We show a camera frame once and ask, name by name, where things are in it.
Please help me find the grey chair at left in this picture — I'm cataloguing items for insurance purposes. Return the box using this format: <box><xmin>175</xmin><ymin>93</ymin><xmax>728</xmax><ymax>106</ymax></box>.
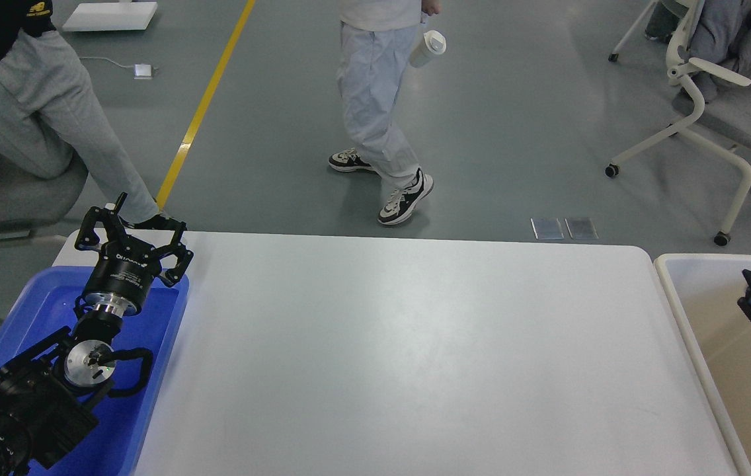
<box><xmin>0</xmin><ymin>154</ymin><xmax>88</xmax><ymax>240</ymax></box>

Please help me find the left metal floor plate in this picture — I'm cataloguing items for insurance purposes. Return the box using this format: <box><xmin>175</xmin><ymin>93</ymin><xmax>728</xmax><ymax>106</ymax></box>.
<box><xmin>532</xmin><ymin>218</ymin><xmax>564</xmax><ymax>241</ymax></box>

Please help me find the person in grey sweatpants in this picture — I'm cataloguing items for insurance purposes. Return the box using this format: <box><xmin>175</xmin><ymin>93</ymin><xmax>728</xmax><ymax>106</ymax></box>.
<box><xmin>0</xmin><ymin>1</ymin><xmax>179</xmax><ymax>230</ymax></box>

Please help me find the white flat board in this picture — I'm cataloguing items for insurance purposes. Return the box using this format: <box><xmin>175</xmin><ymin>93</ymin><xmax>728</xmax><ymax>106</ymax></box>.
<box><xmin>61</xmin><ymin>1</ymin><xmax>158</xmax><ymax>32</ymax></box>

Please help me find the white drink cup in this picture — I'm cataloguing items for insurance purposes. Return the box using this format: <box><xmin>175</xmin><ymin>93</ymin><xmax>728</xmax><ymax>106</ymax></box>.
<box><xmin>409</xmin><ymin>30</ymin><xmax>448</xmax><ymax>67</ymax></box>

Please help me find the beige plastic bin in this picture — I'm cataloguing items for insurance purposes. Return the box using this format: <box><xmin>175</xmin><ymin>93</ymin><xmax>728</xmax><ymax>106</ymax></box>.
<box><xmin>654</xmin><ymin>253</ymin><xmax>751</xmax><ymax>475</ymax></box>

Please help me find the person in white clothes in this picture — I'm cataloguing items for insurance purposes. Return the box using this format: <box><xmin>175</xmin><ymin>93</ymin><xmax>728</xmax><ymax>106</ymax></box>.
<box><xmin>328</xmin><ymin>1</ymin><xmax>442</xmax><ymax>226</ymax></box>

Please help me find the blue plastic tray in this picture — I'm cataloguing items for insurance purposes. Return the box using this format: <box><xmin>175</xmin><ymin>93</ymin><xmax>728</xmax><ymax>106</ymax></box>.
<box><xmin>0</xmin><ymin>266</ymin><xmax>189</xmax><ymax>475</ymax></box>

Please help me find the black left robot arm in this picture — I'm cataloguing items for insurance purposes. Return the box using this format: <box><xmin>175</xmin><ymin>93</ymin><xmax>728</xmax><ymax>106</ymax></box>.
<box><xmin>0</xmin><ymin>193</ymin><xmax>194</xmax><ymax>475</ymax></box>

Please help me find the grey jacket on chair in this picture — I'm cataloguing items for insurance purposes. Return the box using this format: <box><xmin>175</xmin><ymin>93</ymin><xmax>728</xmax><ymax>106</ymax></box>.
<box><xmin>645</xmin><ymin>1</ymin><xmax>751</xmax><ymax>103</ymax></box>

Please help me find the white office chair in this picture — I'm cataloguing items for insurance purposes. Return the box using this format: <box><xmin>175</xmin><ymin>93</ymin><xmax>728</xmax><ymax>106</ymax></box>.
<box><xmin>605</xmin><ymin>1</ymin><xmax>751</xmax><ymax>246</ymax></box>

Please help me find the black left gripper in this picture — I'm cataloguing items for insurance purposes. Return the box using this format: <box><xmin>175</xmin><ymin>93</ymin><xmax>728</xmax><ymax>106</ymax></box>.
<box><xmin>75</xmin><ymin>192</ymin><xmax>194</xmax><ymax>316</ymax></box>

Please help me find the right metal floor plate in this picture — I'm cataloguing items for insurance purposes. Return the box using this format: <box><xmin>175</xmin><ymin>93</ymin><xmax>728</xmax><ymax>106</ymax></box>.
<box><xmin>564</xmin><ymin>217</ymin><xmax>599</xmax><ymax>241</ymax></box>

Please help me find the small white floor box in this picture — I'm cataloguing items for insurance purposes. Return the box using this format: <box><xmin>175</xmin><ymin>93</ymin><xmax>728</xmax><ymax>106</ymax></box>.
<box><xmin>133</xmin><ymin>63</ymin><xmax>155</xmax><ymax>79</ymax></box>

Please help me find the white floor cable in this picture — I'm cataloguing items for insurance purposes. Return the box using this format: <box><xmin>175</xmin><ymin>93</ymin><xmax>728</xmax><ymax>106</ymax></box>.
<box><xmin>78</xmin><ymin>56</ymin><xmax>137</xmax><ymax>70</ymax></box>

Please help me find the metal floor plate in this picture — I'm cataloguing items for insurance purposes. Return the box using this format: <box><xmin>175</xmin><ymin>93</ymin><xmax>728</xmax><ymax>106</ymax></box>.
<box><xmin>532</xmin><ymin>218</ymin><xmax>564</xmax><ymax>241</ymax></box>
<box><xmin>564</xmin><ymin>217</ymin><xmax>599</xmax><ymax>241</ymax></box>

